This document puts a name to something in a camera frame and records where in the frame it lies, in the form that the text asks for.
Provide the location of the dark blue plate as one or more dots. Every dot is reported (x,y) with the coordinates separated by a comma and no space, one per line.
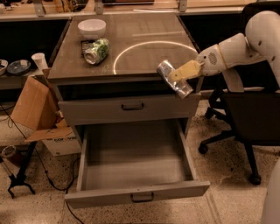
(19,67)

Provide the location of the grey bowl at left edge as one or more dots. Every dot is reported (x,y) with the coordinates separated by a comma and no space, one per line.
(3,66)

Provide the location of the white paper cup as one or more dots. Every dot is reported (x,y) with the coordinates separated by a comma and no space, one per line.
(40,60)

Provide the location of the silver blue redbull can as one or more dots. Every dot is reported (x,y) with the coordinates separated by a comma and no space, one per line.
(173,79)

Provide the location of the green crushed can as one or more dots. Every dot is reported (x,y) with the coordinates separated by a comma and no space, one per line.
(97,51)

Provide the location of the black tripod stand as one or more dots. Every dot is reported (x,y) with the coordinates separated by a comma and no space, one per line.
(19,179)

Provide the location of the brown cardboard box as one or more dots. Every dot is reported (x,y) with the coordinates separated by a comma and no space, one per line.
(36,109)

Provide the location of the black office chair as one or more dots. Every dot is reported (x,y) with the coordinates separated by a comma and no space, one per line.
(254,116)

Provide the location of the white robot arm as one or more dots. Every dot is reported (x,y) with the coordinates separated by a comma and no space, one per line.
(235,52)

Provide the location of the grey middle drawer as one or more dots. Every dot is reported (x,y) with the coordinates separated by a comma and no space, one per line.
(129,109)

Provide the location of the brown cup on floor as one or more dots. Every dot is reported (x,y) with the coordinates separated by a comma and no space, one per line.
(13,155)

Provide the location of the grey drawer cabinet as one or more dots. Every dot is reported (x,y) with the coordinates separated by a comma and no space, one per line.
(138,43)

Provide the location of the open grey bottom drawer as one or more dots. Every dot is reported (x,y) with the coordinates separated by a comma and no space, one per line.
(134,162)

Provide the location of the white printed cardboard box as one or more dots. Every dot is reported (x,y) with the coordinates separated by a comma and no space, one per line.
(60,146)

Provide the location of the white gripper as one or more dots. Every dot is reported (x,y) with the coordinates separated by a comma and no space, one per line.
(209,61)

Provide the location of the white bowl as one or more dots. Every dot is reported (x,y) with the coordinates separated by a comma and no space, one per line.
(92,28)

